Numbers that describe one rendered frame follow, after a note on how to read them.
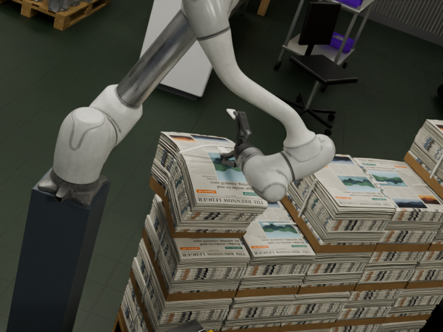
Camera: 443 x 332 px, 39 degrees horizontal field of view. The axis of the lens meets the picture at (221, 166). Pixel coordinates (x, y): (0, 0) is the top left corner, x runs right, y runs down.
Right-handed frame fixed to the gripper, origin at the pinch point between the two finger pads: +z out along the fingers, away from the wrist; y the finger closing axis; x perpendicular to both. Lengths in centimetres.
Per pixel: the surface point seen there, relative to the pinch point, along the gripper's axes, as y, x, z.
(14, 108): 108, -34, 227
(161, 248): 54, -9, 2
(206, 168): 12.7, -6.2, -7.0
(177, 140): 11.5, -11.8, 10.1
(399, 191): 18, 86, -4
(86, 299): 122, -16, 50
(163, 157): 20.7, -14.0, 13.3
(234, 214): 24.2, 4.0, -17.5
